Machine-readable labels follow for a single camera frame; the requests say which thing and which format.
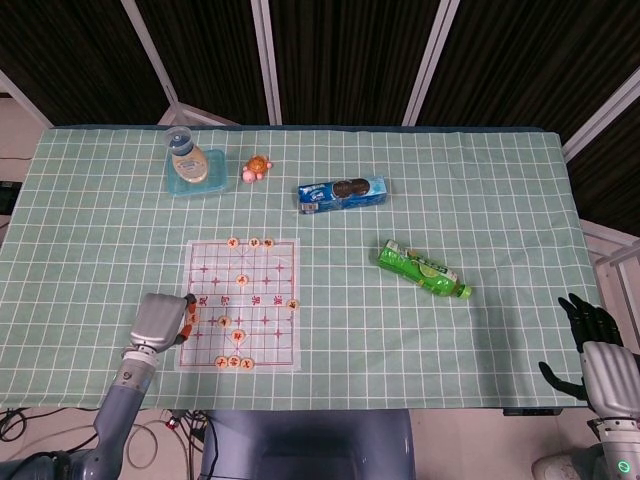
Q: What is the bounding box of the upside-down sauce squeeze bottle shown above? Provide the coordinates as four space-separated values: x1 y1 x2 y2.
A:
164 126 210 185

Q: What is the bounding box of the black floor cable bundle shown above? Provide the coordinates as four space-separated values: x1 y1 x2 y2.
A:
182 409 214 480
0 407 31 444

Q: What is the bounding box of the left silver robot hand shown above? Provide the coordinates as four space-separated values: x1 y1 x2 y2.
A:
129 292 198 354

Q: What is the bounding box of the green tea plastic bottle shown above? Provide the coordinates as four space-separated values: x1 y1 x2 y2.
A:
376 239 473 300

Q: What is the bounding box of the green checked tablecloth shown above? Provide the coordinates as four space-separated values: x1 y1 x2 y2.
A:
0 124 609 414

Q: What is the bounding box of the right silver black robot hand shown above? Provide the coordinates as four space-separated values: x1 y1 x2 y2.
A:
538 293 640 421

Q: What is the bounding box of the black box device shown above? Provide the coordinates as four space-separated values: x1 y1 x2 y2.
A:
0 180 22 216

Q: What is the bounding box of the white metal rack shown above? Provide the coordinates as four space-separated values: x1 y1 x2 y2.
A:
579 219 640 301

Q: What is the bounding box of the orange pink turtle toy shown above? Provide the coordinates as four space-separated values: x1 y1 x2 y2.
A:
241 155 273 183

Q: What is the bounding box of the white partition frame post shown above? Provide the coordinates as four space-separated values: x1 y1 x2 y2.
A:
251 0 282 126
402 0 460 126
0 69 51 130
119 0 241 126
559 64 640 162

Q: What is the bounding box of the blue cookie box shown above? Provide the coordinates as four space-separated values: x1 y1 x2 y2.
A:
297 174 390 215

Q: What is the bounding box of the white floor cable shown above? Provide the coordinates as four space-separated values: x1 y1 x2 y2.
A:
123 419 162 470

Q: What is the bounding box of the white rounded floor object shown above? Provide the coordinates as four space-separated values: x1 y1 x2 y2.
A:
531 452 601 480

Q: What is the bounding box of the plastic chinese chess board sheet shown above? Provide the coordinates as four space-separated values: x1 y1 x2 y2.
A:
173 237 303 374

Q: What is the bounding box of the blue grey robot torso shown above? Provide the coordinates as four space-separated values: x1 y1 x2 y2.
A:
201 409 416 480

